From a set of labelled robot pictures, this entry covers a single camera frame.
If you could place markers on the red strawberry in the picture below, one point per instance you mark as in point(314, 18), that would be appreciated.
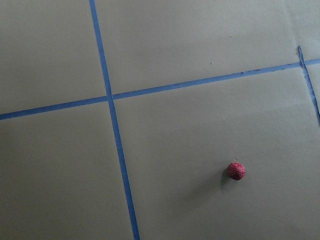
point(236, 171)

